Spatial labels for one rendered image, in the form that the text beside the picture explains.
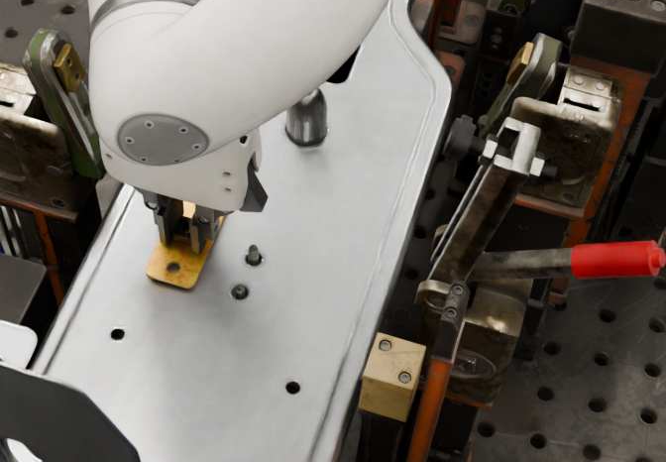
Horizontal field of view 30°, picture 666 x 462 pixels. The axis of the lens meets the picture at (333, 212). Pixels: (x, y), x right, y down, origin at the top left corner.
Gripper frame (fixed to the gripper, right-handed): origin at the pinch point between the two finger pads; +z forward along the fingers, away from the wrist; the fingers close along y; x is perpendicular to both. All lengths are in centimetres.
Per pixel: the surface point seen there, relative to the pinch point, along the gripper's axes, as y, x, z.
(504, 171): -21.0, 1.8, -18.1
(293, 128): -4.5, -11.2, 1.4
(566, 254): -26.1, -0.1, -8.6
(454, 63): -12, -48, 32
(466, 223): -19.6, 1.8, -11.8
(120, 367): 0.8, 11.2, 3.1
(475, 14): -12, -56, 32
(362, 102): -8.5, -16.6, 3.0
